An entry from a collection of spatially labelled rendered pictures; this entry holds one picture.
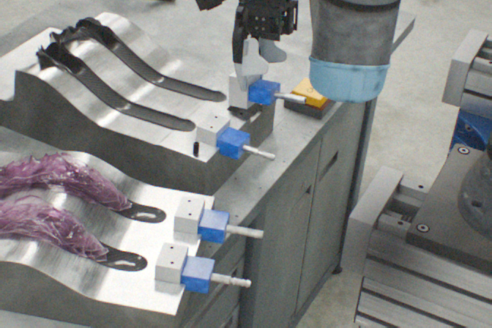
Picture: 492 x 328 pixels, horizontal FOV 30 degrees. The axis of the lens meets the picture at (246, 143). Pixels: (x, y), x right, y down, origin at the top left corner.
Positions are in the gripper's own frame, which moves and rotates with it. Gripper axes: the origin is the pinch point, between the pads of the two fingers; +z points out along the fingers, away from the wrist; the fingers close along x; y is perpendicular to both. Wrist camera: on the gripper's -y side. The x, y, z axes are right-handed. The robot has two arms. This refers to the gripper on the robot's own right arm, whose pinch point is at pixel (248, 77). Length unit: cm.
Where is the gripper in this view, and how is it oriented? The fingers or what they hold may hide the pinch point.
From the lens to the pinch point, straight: 156.0
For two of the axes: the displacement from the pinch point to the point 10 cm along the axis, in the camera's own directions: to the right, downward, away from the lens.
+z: -0.2, 9.1, 4.1
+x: 4.5, -3.6, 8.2
